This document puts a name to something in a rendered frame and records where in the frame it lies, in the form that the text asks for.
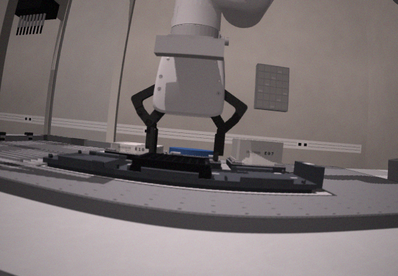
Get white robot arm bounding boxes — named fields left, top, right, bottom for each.
left=154, top=0, right=273, bottom=61

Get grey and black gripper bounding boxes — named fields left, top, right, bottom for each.
left=131, top=57, right=248, bottom=162

